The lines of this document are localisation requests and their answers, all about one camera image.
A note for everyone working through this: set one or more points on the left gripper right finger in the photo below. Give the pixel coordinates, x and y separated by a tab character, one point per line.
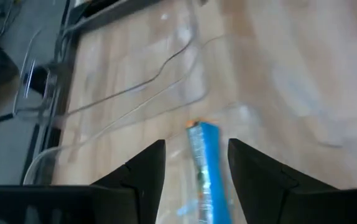
253	180

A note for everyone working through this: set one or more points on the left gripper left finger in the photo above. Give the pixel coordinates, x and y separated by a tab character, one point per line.
147	174

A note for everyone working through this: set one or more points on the light blue granola bar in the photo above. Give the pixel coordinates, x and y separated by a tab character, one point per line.
209	174

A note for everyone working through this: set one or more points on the clear plastic bin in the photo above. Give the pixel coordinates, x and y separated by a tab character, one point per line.
35	93
119	124

